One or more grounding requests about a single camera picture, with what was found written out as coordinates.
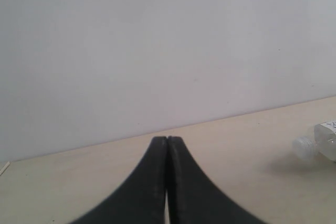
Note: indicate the green apple label bottle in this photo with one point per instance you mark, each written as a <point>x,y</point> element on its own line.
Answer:
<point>320,139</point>

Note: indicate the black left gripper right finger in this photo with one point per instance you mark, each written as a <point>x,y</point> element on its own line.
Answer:
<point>192,196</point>

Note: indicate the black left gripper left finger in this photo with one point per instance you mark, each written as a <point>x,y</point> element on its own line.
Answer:
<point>141,197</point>

